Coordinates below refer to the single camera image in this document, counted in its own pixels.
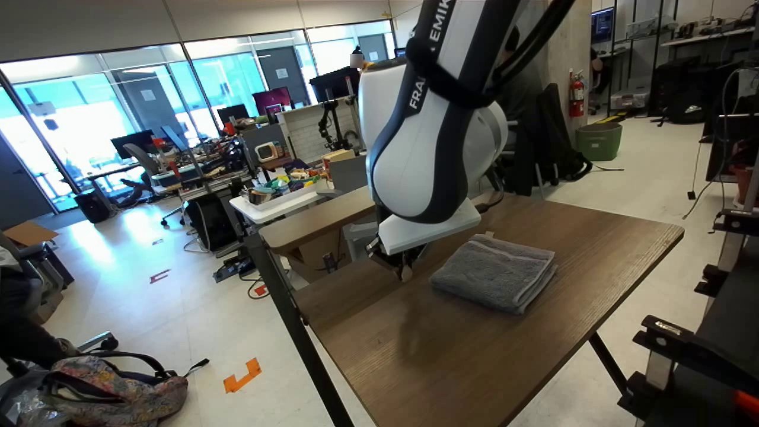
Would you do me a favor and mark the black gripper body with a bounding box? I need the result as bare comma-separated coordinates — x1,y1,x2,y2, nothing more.
368,238,427,282

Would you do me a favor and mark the grey towel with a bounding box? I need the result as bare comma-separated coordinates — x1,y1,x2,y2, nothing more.
430,232,557,313

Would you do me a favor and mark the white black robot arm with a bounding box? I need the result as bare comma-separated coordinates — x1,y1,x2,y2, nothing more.
366,0,575,280

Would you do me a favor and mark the black tripod pole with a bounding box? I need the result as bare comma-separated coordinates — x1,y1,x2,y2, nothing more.
245,232,354,427

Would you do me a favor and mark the long brown wooden desk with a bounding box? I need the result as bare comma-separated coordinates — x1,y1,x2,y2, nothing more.
259,187,374,253

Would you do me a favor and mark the green storage bin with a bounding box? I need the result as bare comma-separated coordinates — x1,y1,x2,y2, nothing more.
577,123,621,161

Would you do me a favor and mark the red fire extinguisher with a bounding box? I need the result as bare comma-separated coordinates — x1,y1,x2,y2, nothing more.
570,72,585,120

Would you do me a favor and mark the patterned backpack on floor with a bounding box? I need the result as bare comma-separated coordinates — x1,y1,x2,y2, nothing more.
40,352,189,427

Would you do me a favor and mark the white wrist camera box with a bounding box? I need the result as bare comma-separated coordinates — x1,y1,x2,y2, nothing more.
376,199,481,257

